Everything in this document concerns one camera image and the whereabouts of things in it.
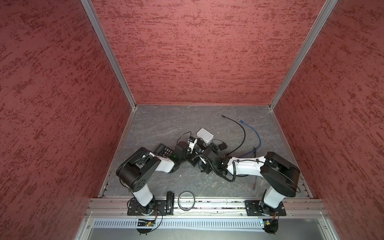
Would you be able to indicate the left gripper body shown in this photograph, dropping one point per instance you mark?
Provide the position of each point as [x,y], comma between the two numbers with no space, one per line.
[194,152]

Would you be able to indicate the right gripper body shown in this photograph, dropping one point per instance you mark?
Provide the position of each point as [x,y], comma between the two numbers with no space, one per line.
[207,168]

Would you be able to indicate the black power adapter with cable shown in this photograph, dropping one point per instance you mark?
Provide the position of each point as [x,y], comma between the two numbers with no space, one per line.
[217,145]

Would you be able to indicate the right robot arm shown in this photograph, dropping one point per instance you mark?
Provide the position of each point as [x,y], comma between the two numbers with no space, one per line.
[282,176]

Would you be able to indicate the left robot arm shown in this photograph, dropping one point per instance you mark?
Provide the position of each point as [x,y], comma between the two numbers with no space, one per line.
[135,172]

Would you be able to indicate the black calculator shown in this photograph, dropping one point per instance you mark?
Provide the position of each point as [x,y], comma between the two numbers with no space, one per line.
[163,151]

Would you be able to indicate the white small network switch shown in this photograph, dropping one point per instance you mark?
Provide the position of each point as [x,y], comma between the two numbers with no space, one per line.
[205,135]

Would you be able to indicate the black stapler on rail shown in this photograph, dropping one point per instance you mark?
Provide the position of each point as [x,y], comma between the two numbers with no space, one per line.
[170,200]

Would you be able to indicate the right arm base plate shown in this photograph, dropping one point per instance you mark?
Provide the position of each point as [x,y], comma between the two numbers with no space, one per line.
[255,209]

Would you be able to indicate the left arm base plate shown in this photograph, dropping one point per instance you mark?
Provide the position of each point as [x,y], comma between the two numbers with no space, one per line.
[155,207]

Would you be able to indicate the aluminium front rail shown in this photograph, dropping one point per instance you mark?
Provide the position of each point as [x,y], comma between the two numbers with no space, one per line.
[210,208]

